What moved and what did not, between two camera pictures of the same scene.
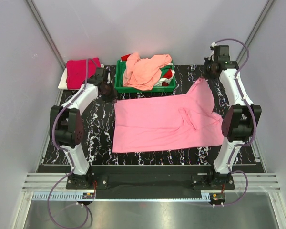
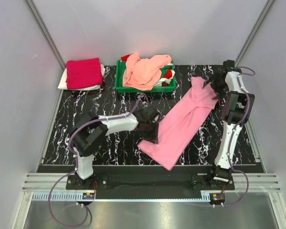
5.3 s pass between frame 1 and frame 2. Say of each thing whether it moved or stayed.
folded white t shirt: stayed
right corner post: stayed
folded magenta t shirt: stayed
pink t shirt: moved
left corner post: stayed
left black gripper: moved
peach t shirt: stayed
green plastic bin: stayed
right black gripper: moved
